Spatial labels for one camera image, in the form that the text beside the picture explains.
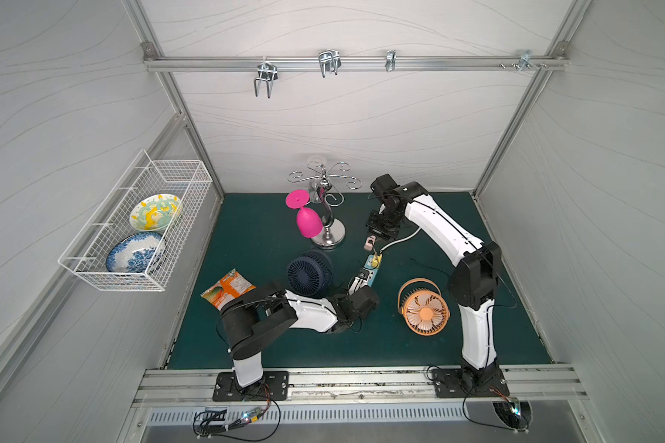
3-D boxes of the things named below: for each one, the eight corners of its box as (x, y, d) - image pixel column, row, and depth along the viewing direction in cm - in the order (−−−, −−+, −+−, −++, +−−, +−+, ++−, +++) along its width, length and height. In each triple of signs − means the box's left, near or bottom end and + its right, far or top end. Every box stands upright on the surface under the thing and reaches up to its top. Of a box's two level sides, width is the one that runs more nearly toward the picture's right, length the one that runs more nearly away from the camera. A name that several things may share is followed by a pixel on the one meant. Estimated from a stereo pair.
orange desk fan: (402, 339, 83) (409, 328, 75) (395, 292, 93) (400, 278, 85) (444, 339, 83) (455, 328, 75) (433, 292, 93) (442, 278, 85)
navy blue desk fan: (289, 300, 91) (283, 283, 82) (293, 268, 100) (289, 248, 90) (332, 300, 91) (331, 283, 82) (333, 268, 100) (332, 248, 90)
